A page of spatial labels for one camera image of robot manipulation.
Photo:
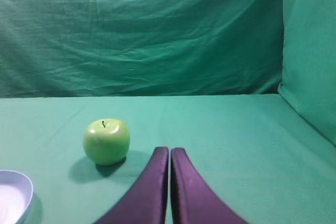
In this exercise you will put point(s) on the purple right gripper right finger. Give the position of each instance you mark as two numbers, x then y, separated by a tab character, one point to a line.
192	200

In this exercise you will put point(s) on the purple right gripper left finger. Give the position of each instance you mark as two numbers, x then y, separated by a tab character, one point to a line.
146	199

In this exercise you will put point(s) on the blue plastic plate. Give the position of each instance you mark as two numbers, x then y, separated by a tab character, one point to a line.
16	195

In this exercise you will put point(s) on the green apple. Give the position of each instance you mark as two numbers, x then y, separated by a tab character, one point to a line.
106	141

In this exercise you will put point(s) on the green table cloth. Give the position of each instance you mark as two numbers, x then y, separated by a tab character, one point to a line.
254	151

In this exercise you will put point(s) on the green backdrop cloth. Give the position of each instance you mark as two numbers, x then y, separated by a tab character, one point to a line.
83	48

